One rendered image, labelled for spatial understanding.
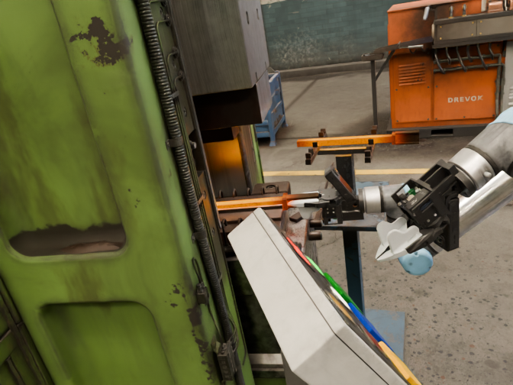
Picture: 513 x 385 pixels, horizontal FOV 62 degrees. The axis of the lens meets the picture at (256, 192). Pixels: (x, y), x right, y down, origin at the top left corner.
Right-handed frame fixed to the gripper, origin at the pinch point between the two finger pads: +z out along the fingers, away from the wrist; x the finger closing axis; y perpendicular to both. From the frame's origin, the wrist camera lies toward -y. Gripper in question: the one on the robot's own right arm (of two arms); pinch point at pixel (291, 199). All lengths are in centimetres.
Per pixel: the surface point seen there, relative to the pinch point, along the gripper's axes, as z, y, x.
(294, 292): -8, -19, -66
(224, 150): 23.5, -9.6, 22.7
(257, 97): 2.6, -33.2, -12.5
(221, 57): 8.1, -43.7, -17.5
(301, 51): 48, 51, 771
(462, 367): -56, 101, 31
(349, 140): -18, 0, 47
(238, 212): 15.5, 1.0, -3.4
